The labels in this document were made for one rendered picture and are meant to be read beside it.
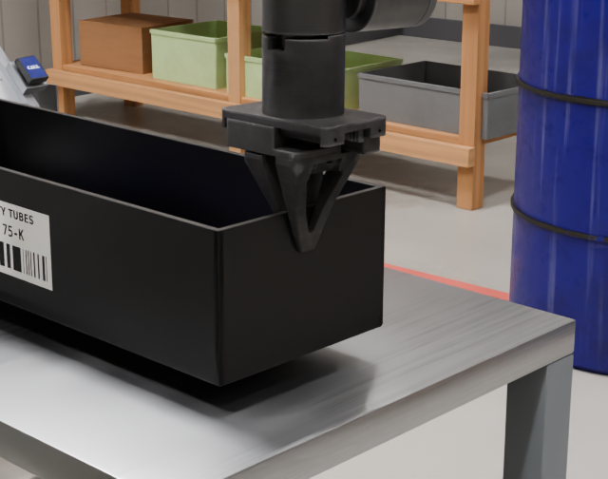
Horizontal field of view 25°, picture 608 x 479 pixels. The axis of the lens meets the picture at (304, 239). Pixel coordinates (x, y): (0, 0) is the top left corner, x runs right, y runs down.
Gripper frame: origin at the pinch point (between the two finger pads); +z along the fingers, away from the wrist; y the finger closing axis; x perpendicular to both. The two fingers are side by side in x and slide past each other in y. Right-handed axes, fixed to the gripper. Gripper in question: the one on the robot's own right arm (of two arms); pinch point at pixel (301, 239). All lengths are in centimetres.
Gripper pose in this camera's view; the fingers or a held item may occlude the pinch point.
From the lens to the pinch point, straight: 98.2
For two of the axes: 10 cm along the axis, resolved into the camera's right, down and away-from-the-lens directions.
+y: -7.2, -1.9, 6.6
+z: -0.1, 9.6, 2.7
